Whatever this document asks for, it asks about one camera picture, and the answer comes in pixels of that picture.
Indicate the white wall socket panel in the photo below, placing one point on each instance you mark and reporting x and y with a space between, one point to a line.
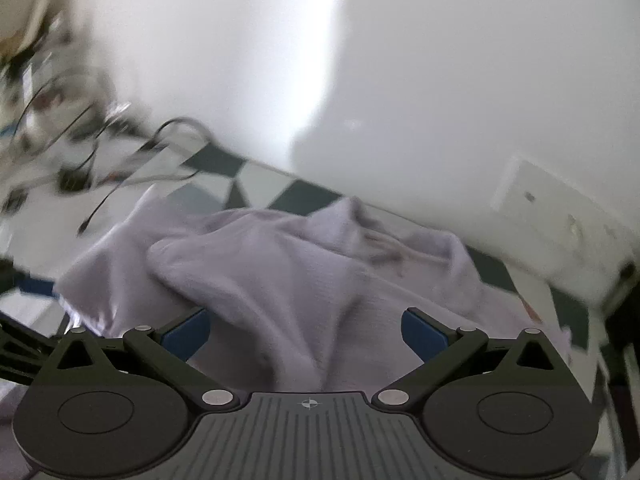
550 210

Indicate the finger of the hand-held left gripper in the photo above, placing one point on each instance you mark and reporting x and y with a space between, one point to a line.
35 342
30 286

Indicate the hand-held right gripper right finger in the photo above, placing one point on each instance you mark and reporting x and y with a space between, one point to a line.
425 332

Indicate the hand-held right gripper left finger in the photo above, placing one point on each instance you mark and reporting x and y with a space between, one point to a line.
187 332

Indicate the lavender fleece robe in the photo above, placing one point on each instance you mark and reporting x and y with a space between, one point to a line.
300 280

